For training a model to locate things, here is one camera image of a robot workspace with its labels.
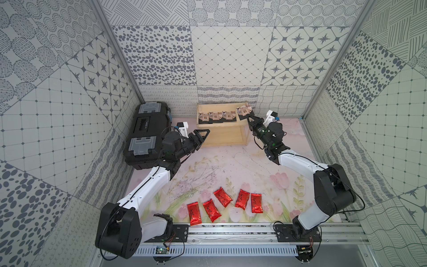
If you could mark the red tea bag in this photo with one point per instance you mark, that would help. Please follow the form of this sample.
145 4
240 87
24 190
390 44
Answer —
194 213
211 210
223 197
242 200
256 204

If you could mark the aluminium mounting rail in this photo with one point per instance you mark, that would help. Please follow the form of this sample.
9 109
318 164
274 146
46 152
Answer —
239 235

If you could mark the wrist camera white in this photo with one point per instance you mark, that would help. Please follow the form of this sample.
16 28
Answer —
271 116
183 128

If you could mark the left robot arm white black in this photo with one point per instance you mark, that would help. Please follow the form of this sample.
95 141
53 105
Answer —
120 230

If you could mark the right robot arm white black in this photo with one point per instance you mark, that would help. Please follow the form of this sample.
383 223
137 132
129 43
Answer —
332 189

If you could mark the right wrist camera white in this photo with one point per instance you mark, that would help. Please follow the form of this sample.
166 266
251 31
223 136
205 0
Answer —
271 116

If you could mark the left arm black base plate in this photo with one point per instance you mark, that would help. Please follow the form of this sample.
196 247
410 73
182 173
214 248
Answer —
174 233

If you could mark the right black circuit board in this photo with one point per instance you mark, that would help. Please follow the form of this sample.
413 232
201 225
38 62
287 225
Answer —
305 254

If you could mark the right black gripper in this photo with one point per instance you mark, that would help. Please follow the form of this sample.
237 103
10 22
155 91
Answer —
252 127

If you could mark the left green circuit board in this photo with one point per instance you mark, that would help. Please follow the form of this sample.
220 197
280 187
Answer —
162 250

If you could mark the black tea bag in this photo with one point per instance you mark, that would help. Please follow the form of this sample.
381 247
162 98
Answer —
229 116
244 111
204 118
216 117

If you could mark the black plastic toolbox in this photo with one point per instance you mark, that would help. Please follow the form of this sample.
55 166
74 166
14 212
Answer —
144 141

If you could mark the light wooden shelf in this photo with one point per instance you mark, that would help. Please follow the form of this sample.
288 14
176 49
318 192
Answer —
226 133

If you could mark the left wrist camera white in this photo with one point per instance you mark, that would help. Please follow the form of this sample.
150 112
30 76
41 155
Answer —
183 128

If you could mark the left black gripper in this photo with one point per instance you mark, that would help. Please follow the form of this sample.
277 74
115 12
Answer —
194 139

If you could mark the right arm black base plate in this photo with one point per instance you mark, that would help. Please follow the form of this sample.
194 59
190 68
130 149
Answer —
292 234

